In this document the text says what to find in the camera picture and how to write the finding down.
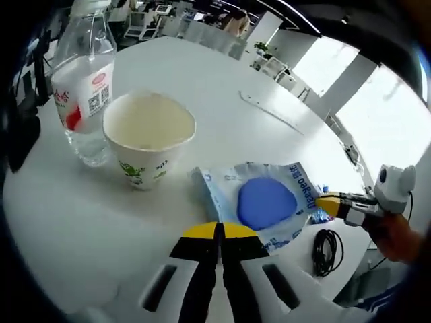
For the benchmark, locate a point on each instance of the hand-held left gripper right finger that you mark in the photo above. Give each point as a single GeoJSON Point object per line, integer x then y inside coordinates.
{"type": "Point", "coordinates": [242, 269]}

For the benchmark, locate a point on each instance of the blue oval print tissue packet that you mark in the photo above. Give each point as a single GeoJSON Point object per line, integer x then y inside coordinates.
{"type": "Point", "coordinates": [266, 202]}

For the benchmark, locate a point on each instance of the white table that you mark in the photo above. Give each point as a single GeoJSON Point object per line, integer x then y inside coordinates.
{"type": "Point", "coordinates": [235, 117]}

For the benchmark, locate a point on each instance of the green potted plant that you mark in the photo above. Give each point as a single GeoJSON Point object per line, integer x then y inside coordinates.
{"type": "Point", "coordinates": [262, 47]}

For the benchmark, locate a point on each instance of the white paper cup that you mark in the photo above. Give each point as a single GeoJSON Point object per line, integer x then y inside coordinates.
{"type": "Point", "coordinates": [141, 168]}

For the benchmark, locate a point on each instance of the white storage rack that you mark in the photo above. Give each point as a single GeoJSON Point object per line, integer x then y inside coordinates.
{"type": "Point", "coordinates": [279, 69]}

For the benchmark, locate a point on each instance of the person's right hand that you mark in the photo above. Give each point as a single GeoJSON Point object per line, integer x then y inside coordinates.
{"type": "Point", "coordinates": [395, 239]}

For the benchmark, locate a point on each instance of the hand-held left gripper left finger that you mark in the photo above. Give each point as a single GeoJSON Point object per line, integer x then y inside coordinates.
{"type": "Point", "coordinates": [198, 269]}

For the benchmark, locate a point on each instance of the clear water bottle red label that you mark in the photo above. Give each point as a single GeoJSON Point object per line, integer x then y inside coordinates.
{"type": "Point", "coordinates": [84, 87]}

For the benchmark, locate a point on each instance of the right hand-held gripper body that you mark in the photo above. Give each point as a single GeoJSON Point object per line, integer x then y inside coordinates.
{"type": "Point", "coordinates": [397, 188]}

